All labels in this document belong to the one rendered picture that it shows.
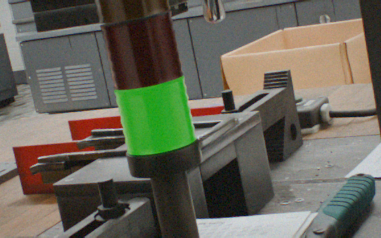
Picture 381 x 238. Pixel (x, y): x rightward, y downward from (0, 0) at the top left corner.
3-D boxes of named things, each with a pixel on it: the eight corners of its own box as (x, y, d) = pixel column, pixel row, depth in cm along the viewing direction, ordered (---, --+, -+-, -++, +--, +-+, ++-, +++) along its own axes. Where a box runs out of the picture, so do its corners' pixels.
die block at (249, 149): (184, 199, 90) (170, 128, 88) (275, 196, 85) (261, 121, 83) (75, 283, 73) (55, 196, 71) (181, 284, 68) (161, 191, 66)
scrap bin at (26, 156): (79, 163, 115) (69, 119, 114) (253, 152, 103) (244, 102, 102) (22, 195, 105) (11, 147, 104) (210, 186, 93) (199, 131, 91)
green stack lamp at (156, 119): (149, 136, 50) (136, 79, 49) (208, 131, 48) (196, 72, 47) (114, 157, 46) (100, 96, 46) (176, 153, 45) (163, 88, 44)
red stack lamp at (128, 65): (135, 77, 49) (123, 17, 48) (196, 69, 47) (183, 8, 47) (99, 92, 46) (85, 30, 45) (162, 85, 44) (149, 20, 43)
